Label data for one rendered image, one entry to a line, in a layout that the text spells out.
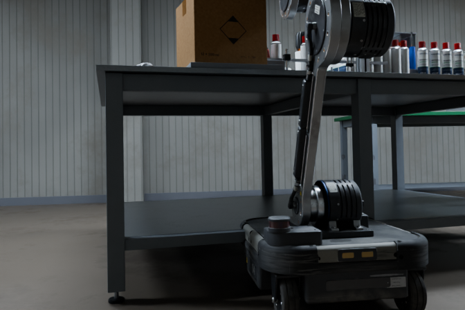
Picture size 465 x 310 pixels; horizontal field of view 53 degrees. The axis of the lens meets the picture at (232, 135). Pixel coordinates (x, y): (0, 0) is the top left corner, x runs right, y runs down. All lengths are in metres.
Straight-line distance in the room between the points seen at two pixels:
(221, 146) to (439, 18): 2.97
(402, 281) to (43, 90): 4.30
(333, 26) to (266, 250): 0.68
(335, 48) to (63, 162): 4.11
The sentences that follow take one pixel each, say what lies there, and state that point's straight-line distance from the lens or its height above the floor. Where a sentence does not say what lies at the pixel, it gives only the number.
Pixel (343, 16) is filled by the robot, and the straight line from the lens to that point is 1.31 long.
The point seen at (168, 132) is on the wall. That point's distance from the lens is 5.00.
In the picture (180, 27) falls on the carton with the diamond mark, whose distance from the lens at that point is 1.93.
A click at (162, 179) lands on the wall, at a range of 5.01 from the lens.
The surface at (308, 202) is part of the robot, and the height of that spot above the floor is 0.35.
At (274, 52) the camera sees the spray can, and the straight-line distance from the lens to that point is 2.28.
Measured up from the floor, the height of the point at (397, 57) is 0.99.
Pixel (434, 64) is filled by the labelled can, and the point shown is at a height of 0.96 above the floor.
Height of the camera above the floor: 0.53
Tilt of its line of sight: 2 degrees up
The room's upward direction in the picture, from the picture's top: 1 degrees counter-clockwise
